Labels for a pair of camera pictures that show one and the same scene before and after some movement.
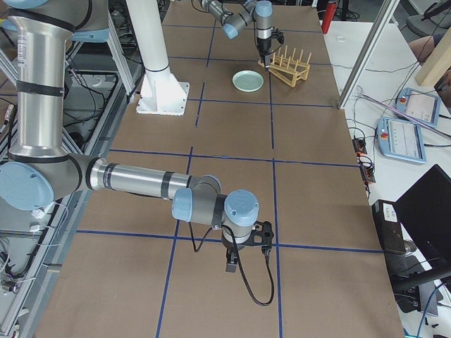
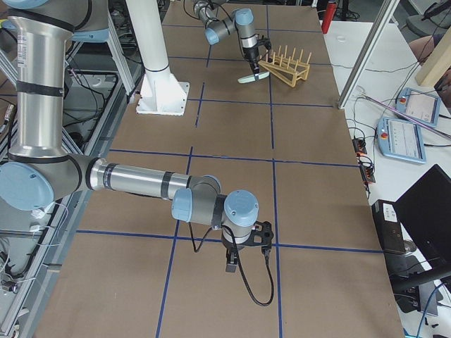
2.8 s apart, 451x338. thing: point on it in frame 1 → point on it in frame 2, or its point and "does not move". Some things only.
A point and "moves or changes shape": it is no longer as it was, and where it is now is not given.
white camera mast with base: (161, 93) does not move
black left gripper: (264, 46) → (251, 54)
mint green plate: (247, 80) moves or changes shape
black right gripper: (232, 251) does not move
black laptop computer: (425, 213) does not move
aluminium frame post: (381, 25) does not move
